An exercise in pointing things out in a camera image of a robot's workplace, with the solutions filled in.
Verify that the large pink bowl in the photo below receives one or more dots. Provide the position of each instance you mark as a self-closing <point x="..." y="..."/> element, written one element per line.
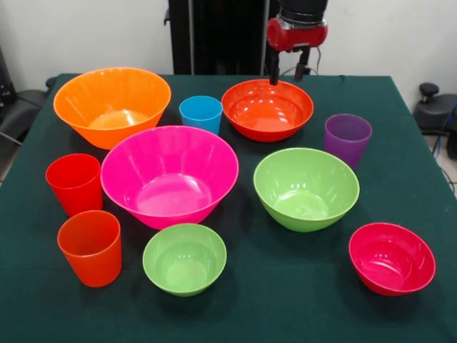
<point x="168" y="171"/>

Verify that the small pink bowl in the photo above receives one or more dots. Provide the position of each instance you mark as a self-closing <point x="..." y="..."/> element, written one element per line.
<point x="391" y="261"/>

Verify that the red-orange cup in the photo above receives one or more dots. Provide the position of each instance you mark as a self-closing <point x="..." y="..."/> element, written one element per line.
<point x="93" y="253"/>

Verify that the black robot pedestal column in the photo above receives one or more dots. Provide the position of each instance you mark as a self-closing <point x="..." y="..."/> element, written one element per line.
<point x="228" y="35"/>

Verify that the blue cup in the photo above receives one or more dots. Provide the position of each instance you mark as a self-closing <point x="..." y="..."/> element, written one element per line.
<point x="200" y="118"/>

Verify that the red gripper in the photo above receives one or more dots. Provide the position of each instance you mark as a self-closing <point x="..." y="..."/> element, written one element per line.
<point x="300" y="37"/>

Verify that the dark green table cloth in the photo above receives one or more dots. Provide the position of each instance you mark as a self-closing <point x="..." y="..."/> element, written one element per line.
<point x="250" y="314"/>

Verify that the red cup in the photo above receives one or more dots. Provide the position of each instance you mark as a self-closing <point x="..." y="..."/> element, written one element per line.
<point x="75" y="186"/>

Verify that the small green bowl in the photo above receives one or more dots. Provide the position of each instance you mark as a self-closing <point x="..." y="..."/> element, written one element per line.
<point x="184" y="264"/>

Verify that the purple cup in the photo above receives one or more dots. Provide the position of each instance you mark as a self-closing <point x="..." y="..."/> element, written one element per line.
<point x="346" y="143"/>

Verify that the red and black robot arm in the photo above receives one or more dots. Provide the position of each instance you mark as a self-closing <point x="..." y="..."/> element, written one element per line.
<point x="303" y="9"/>

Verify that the red-orange bowl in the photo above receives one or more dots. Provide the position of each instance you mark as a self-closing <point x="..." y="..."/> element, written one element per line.
<point x="267" y="110"/>

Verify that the large green bowl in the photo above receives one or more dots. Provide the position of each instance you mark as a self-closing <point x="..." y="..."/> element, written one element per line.
<point x="303" y="193"/>

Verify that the large orange bowl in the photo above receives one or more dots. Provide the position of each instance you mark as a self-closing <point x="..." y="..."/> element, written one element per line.
<point x="107" y="96"/>

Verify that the black pedestal leg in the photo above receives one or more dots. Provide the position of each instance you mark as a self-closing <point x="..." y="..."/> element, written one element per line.
<point x="433" y="114"/>
<point x="21" y="110"/>

